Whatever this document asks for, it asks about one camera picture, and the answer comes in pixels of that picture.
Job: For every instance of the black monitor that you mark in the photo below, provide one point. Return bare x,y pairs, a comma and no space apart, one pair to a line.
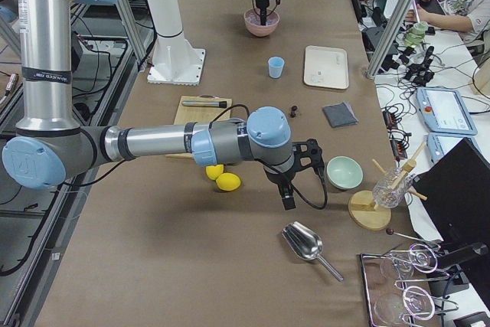
457,190

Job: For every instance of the grey folded cloth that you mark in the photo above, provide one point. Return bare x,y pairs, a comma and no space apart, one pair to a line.
340,114

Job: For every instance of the mint green bowl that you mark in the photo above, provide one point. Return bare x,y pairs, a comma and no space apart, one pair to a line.
344,172

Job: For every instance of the yellow lemon upper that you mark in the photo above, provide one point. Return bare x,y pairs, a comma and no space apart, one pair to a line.
213,172

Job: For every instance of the wooden cup stand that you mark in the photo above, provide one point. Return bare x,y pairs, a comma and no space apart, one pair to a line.
369,215

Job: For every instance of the wine glass lower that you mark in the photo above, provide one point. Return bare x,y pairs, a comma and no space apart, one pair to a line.
407,308

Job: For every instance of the blue teach pendant lower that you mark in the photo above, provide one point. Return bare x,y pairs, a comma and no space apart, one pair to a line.
440,144

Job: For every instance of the cream rabbit tray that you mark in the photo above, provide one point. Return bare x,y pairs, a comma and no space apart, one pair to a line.
326,67

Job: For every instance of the blue teach pendant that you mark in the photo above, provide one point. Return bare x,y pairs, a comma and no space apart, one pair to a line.
444,111
440,144

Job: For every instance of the wine glass upper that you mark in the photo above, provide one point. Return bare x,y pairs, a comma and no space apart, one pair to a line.
402,264

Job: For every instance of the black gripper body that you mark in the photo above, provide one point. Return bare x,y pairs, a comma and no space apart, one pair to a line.
278,179
262,2

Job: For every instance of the wooden cutting board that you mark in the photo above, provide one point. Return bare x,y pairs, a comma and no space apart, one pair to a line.
185,114

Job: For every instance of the blue teach pendant upper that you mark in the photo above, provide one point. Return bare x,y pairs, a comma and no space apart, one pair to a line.
444,111

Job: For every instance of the wine glass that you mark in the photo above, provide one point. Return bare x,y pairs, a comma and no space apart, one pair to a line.
407,308
402,264

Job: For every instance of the light blue cup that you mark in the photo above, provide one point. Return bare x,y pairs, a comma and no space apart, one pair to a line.
275,66

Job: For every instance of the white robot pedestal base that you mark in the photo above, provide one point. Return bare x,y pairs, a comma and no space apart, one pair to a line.
174,60

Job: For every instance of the pile of clear ice cubes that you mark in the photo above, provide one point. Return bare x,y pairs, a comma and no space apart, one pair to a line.
251,17

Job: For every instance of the yellow lemon lower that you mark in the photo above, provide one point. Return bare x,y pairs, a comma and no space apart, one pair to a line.
228,181

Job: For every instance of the steel muddler black tip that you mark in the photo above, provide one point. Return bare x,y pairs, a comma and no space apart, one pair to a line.
221,104

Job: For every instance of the clear glass on stand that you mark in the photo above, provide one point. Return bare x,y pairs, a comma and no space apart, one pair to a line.
385,194

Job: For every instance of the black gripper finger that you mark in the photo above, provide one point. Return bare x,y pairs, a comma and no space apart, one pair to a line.
263,16
287,196

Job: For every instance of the seated person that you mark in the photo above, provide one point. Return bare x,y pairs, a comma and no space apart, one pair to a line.
468,17

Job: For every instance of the yellow lemon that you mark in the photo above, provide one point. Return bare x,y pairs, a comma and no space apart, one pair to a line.
228,181
213,172

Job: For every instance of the aluminium frame post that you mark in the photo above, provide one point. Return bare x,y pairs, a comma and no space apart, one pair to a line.
387,38

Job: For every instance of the steel ice scoop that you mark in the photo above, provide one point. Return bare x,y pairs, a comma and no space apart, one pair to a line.
307,245

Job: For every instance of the pink bowl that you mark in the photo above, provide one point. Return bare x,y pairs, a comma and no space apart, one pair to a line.
260,31

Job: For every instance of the black glass rack tray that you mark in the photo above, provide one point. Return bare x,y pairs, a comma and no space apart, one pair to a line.
376,285

